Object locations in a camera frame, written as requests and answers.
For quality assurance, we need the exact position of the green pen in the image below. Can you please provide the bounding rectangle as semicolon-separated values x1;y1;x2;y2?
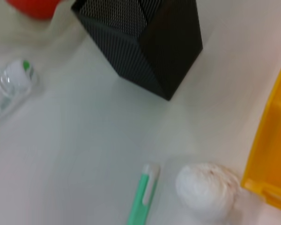
126;163;160;225

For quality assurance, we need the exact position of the white paper ball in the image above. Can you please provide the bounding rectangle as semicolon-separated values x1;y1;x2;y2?
175;162;241;222

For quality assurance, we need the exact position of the clear green-label water bottle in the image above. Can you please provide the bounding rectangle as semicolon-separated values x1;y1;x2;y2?
0;59;40;125

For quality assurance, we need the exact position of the orange fruit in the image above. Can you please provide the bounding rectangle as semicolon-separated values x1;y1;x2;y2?
5;0;61;21

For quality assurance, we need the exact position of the black mesh pen holder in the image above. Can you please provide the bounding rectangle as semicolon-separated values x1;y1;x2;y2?
71;0;204;101

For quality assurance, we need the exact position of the yellow plastic bin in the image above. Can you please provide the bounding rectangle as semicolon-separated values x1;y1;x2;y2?
240;48;281;213

